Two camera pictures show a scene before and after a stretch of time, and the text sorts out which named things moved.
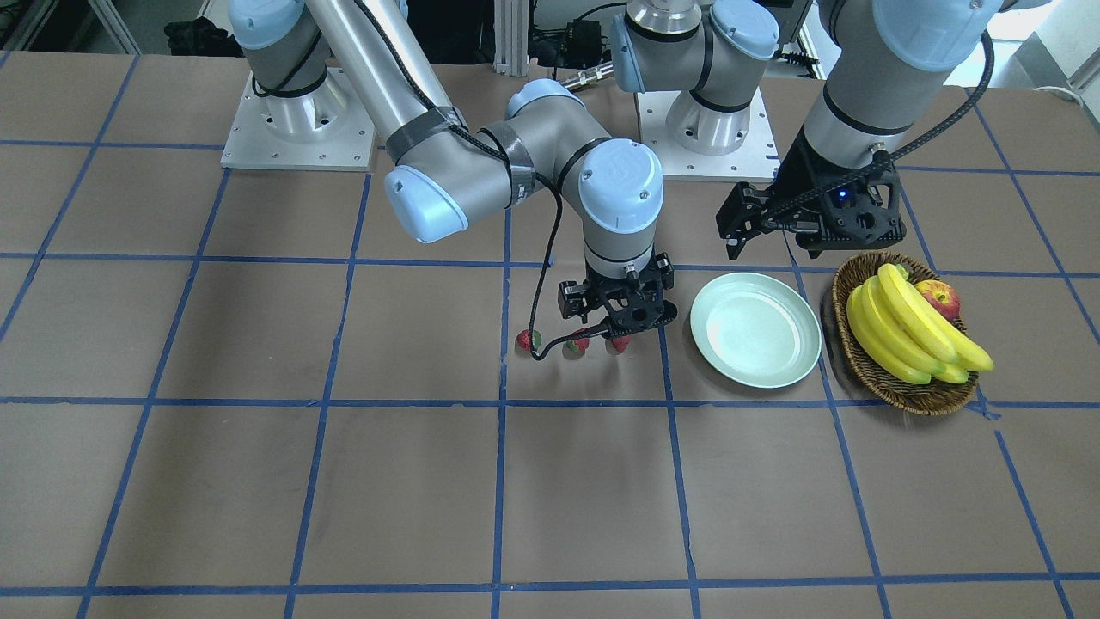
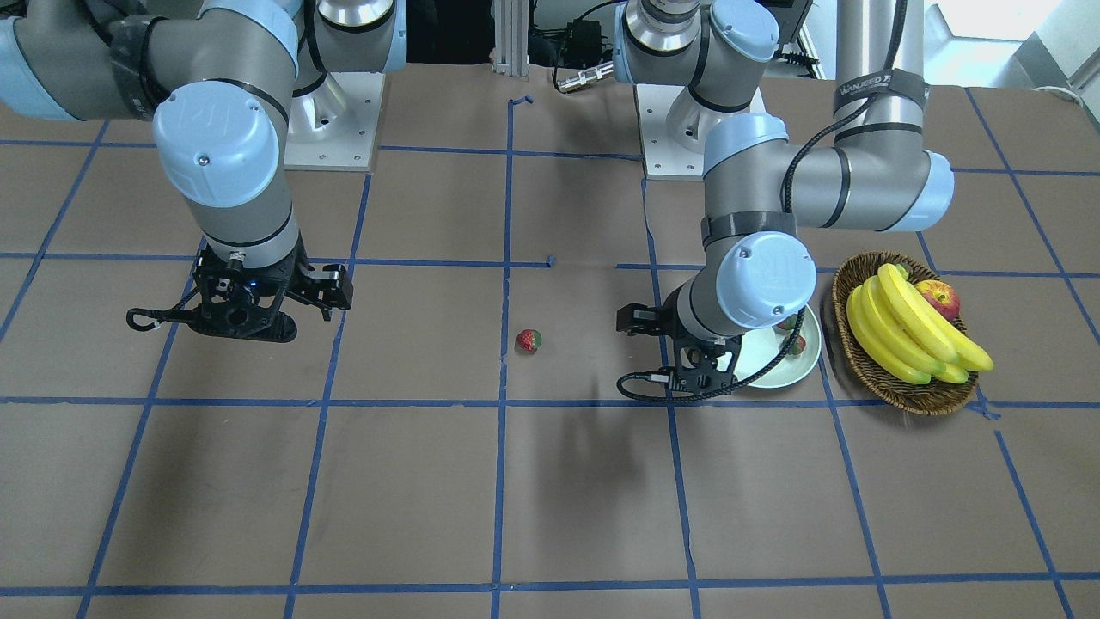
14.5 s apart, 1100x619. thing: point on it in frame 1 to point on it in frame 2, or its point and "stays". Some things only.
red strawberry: (620, 343) to (789, 323)
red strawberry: (522, 338) stays
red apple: (944, 298) stays
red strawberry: (578, 345) to (798, 346)
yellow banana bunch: (905, 335) stays
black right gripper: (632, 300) to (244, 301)
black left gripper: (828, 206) to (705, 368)
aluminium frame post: (510, 19) stays
